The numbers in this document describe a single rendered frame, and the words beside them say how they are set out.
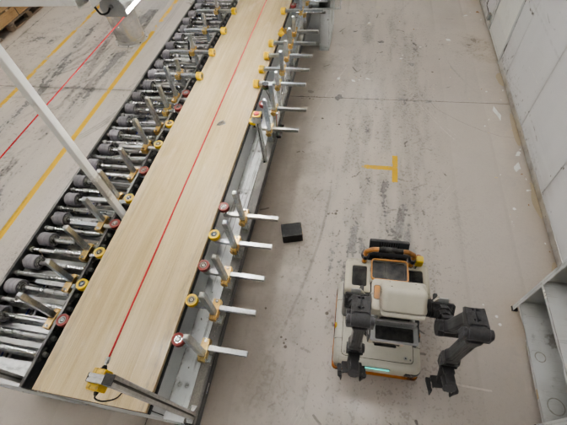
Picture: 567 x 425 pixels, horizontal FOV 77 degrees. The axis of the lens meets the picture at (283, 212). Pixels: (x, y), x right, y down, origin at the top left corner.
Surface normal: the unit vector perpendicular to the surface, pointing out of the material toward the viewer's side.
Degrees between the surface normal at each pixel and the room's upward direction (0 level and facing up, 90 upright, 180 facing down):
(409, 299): 43
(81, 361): 0
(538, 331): 0
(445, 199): 0
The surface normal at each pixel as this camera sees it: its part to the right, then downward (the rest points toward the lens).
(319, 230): -0.09, -0.59
